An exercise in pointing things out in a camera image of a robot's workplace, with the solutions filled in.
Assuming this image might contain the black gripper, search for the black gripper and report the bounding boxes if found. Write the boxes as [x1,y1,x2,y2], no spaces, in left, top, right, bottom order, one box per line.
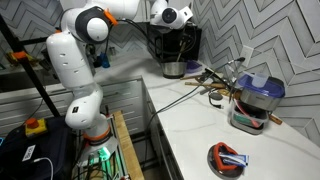
[173,27,195,46]

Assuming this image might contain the brown wooden cooking stick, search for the brown wooden cooking stick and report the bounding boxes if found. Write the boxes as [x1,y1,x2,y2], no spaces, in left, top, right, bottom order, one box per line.
[176,41,188,63]

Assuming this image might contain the steel tool bucket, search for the steel tool bucket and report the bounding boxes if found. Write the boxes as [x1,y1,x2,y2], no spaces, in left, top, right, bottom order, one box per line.
[160,59,188,80]

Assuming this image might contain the thin wooden stick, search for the thin wooden stick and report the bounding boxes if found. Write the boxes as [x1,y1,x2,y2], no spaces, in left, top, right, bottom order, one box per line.
[179,73,205,81]

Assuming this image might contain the black microwave oven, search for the black microwave oven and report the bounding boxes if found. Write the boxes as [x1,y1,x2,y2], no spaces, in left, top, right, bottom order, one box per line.
[146,23,203,64]

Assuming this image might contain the gray round disc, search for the gray round disc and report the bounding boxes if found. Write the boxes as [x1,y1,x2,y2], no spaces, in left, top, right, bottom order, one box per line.
[209,91,224,102]

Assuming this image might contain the blue bottle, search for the blue bottle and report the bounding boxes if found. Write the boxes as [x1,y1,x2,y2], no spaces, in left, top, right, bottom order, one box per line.
[99,51,112,69]

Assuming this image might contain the white kitchen cabinets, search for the white kitchen cabinets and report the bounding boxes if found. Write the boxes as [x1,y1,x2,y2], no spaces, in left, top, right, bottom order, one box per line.
[0,78,151,135]

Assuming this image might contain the clear measuring cup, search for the clear measuring cup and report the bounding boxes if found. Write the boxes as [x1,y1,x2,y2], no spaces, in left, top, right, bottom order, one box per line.
[243,70,270,88]

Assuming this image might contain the steel pot with blue lid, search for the steel pot with blue lid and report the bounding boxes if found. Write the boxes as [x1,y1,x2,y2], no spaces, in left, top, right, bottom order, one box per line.
[238,73,286,112]

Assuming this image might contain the rectangular steel container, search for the rectangular steel container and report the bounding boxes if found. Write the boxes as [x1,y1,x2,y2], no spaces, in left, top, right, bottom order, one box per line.
[228,99,270,136]

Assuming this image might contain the wooden plank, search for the wooden plank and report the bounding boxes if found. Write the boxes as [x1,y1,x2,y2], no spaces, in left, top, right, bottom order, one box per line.
[111,110,145,180]

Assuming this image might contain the blue white packet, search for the blue white packet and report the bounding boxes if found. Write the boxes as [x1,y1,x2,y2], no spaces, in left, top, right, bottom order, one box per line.
[218,151,250,168]

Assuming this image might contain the orange clamp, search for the orange clamp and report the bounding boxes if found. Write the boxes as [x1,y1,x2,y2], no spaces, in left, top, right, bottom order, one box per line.
[11,50,28,61]

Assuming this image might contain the red emergency stop button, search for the red emergency stop button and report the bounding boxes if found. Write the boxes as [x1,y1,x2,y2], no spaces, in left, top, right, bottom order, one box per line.
[24,117,48,139]

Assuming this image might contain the black case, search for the black case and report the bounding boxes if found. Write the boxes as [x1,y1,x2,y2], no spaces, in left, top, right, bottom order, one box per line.
[0,115,75,180]

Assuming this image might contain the black handled utensil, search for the black handled utensil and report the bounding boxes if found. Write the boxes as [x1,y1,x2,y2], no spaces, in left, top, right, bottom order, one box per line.
[204,67,234,89]

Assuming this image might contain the wooden spoon handle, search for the wooden spoon handle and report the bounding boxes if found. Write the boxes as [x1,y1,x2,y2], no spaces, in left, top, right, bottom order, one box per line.
[184,80,228,90]

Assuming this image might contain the steel utensil with slotted handle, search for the steel utensil with slotted handle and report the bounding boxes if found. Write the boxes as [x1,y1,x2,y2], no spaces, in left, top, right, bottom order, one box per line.
[199,86,220,96]

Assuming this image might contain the black power cable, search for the black power cable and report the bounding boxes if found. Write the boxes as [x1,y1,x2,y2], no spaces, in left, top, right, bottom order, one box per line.
[143,56,246,168]

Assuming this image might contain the white wall outlet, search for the white wall outlet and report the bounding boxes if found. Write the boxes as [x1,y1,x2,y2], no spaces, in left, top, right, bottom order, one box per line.
[240,44,254,67]

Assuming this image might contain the metal robot mount stand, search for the metal robot mount stand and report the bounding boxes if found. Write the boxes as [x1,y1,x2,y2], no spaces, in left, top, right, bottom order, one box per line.
[71,109,131,180]

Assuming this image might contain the black metal frame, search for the black metal frame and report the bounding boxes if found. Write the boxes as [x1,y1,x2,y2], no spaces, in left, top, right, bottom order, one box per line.
[0,14,68,118]

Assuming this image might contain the white cable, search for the white cable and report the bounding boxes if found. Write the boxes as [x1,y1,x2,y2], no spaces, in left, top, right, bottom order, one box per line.
[33,156,55,180]

